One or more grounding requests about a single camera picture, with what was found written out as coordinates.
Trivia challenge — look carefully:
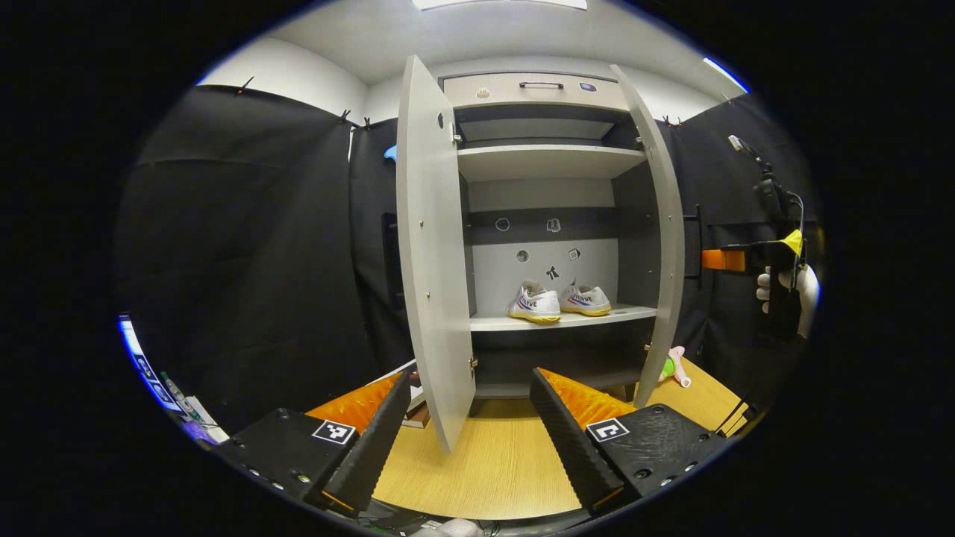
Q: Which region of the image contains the white shoe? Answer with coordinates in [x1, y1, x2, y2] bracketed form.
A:
[507, 282, 562, 325]
[560, 280, 613, 318]

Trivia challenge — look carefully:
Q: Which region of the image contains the green pink toy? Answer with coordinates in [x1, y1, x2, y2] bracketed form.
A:
[657, 345, 692, 389]

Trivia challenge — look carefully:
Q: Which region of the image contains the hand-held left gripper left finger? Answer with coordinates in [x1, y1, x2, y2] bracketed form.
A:
[216, 369, 413, 515]

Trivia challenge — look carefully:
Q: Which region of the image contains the grey cabinet door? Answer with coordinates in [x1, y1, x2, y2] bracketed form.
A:
[610, 63, 686, 409]
[395, 54, 478, 454]

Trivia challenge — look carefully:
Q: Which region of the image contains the black door handle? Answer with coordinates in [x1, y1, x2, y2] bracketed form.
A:
[685, 205, 706, 283]
[382, 213, 404, 307]

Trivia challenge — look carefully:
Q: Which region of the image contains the blue lit screen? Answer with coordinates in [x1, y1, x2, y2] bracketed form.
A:
[118, 317, 180, 411]

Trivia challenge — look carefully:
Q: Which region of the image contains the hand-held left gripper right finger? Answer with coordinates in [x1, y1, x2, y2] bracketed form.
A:
[530, 367, 728, 515]

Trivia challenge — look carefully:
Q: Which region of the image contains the grey shoe cabinet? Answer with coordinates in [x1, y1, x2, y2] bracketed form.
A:
[440, 71, 676, 400]

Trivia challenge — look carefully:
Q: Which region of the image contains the grey cabinet drawer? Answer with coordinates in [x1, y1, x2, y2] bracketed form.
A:
[442, 72, 631, 111]

